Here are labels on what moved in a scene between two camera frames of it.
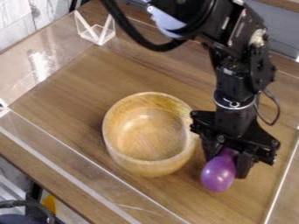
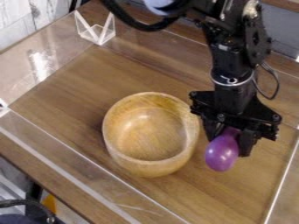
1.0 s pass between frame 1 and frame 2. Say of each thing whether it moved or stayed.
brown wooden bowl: stayed
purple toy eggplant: moved
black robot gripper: moved
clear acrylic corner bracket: stayed
